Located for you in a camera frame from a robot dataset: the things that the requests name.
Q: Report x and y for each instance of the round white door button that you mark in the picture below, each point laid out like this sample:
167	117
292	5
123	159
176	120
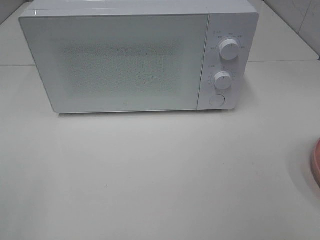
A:
217	101

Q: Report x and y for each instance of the upper white power knob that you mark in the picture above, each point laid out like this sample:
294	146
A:
229	48

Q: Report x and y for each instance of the white microwave door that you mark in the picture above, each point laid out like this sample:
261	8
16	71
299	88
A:
95	64

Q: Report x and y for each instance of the pink round plate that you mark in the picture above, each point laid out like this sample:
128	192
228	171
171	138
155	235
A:
315	162

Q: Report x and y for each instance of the lower white timer knob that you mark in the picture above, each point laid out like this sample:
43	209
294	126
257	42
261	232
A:
222	80

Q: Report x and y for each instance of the white microwave oven body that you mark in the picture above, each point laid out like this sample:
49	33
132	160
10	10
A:
226	18

